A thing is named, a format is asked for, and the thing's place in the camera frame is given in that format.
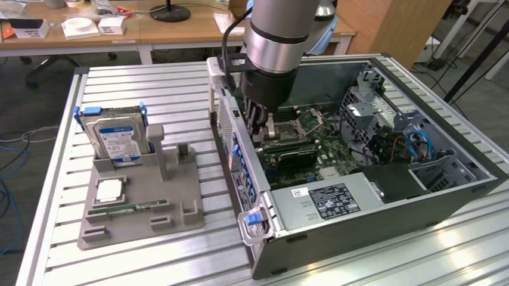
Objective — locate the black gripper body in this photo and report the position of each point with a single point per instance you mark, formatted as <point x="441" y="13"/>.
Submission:
<point x="266" y="86"/>

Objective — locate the graphics card with metal bracket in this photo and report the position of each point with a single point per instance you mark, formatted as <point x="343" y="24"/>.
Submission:
<point x="296" y="158"/>

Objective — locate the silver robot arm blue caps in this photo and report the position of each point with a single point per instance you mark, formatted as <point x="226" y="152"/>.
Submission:
<point x="278" y="29"/>

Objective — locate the CPU socket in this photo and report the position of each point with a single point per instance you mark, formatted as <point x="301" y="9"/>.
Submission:
<point x="292" y="131"/>

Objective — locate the metal socket cover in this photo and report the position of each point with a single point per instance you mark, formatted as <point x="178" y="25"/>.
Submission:
<point x="310" y="119"/>

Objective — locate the green motherboard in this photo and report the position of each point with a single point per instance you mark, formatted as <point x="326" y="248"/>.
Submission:
<point x="334" y="152"/>

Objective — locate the silver finned heatsink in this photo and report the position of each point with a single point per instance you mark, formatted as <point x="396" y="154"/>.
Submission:
<point x="328" y="173"/>

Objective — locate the metal disk bay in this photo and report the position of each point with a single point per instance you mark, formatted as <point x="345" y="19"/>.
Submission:
<point x="359" y="110"/>

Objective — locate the white paper stack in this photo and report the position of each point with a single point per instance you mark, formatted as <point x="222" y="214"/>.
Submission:
<point x="217" y="24"/>

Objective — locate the cardboard box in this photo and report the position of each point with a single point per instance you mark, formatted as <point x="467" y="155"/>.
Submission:
<point x="237" y="7"/>

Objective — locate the wooden desk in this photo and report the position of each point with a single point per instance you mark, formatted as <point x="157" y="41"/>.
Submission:
<point x="180" y="29"/>

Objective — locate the grey power supply unit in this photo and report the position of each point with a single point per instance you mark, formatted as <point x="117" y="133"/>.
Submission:
<point x="294" y="208"/>

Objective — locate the blue case latch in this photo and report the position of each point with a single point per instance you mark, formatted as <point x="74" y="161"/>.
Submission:
<point x="254" y="220"/>

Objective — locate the black lamp base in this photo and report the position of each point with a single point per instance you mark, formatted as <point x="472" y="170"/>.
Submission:
<point x="170" y="15"/>

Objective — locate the hard disk with blue rails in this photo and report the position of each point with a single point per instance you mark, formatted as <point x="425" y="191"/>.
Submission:
<point x="115" y="140"/>

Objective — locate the wooden cabinet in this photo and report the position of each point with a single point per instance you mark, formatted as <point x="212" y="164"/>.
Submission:
<point x="397" y="29"/>

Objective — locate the grey parts rack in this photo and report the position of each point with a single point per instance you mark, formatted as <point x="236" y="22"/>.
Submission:
<point x="143" y="214"/>

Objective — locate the silver CPU chip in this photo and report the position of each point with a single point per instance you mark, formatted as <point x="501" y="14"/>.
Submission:
<point x="109" y="190"/>

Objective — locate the green RAM stick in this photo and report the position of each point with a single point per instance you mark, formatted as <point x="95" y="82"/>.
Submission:
<point x="127" y="207"/>

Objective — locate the black floor box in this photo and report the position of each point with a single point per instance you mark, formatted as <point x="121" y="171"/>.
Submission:
<point x="437" y="65"/>

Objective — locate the small white box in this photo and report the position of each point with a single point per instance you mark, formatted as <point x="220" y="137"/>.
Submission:
<point x="113" y="26"/>

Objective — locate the open black PC case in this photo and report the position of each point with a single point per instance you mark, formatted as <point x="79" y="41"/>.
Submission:
<point x="359" y="238"/>

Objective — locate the clear plastic bag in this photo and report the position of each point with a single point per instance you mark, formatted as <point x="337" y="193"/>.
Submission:
<point x="105" y="7"/>

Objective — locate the metal drive cage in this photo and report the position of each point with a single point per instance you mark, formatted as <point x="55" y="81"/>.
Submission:
<point x="445" y="175"/>

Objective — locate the black stand pole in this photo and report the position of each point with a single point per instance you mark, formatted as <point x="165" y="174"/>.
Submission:
<point x="477" y="63"/>

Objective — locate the black chair base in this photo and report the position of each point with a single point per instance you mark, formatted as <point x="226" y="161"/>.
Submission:
<point x="39" y="71"/>

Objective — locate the grey cup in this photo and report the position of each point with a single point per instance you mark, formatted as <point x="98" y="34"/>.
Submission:
<point x="54" y="3"/>

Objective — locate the white box black lid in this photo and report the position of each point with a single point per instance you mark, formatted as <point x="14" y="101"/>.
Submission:
<point x="31" y="31"/>

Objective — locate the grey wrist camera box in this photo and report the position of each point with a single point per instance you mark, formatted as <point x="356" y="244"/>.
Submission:
<point x="214" y="67"/>

